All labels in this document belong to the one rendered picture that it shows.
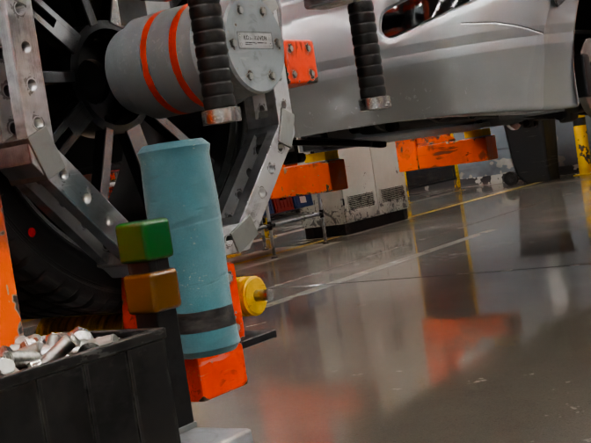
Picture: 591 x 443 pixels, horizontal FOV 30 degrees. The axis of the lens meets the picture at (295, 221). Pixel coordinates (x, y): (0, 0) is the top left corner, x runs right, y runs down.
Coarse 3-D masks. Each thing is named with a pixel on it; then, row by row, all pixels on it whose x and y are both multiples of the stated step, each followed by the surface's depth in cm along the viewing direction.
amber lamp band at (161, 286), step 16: (160, 272) 106; (176, 272) 108; (128, 288) 107; (144, 288) 106; (160, 288) 106; (176, 288) 108; (128, 304) 107; (144, 304) 106; (160, 304) 106; (176, 304) 108
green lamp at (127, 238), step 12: (120, 228) 106; (132, 228) 106; (144, 228) 105; (156, 228) 106; (168, 228) 108; (120, 240) 107; (132, 240) 106; (144, 240) 105; (156, 240) 106; (168, 240) 107; (120, 252) 107; (132, 252) 106; (144, 252) 105; (156, 252) 106; (168, 252) 107
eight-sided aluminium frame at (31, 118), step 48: (0, 0) 126; (0, 48) 130; (0, 96) 129; (288, 96) 170; (0, 144) 129; (48, 144) 129; (288, 144) 169; (48, 192) 134; (96, 192) 135; (240, 192) 165; (96, 240) 140; (240, 240) 157
